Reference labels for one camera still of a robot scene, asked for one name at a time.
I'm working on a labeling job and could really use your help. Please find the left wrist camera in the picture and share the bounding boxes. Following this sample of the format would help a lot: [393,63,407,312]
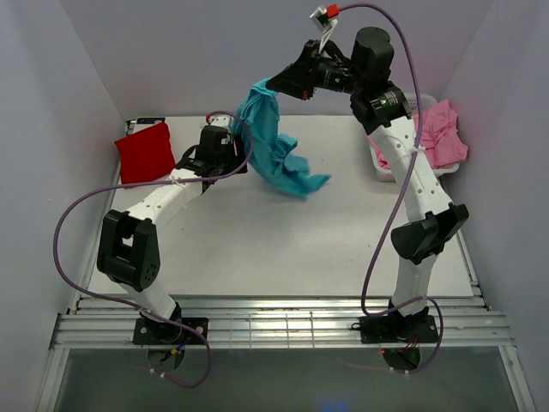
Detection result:
[206,113,232,130]

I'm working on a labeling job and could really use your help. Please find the white plastic basket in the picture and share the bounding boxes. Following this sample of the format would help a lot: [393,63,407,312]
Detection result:
[368,93,461,183]

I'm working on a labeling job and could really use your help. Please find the pink t shirt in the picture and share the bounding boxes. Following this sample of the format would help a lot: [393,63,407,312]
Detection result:
[369,99,469,170]

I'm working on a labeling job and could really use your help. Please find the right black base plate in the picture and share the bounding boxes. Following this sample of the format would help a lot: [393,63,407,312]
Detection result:
[353,312,439,343]

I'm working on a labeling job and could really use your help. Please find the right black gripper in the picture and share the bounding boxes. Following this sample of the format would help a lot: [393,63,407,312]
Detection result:
[266,39,365,100]

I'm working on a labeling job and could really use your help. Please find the blue label plate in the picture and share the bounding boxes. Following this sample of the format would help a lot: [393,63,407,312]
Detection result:
[136,117,166,124]

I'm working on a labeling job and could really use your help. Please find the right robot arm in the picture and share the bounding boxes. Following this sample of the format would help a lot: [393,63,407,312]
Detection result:
[267,27,468,343]

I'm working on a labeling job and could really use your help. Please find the aluminium rail frame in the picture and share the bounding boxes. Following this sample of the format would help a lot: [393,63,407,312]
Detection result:
[49,171,516,353]

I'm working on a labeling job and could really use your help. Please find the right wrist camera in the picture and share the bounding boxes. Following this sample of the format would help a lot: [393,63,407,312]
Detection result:
[310,4,340,44]

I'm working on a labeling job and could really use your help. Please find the teal t shirt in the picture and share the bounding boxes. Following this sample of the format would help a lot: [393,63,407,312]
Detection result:
[232,79,330,198]

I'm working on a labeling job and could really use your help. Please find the folded red t shirt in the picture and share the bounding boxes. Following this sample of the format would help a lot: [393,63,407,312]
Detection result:
[115,122,176,184]

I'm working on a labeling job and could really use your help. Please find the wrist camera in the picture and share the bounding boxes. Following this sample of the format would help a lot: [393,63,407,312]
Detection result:
[310,4,340,44]
[206,113,232,130]

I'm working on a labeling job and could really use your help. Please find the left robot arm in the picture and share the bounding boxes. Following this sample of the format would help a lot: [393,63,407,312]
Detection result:
[97,116,247,343]

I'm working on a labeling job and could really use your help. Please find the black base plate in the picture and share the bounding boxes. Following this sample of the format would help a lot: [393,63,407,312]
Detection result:
[131,318,209,346]
[353,312,439,343]

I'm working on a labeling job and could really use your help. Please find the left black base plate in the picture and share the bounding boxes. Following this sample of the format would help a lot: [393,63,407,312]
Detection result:
[131,318,209,346]

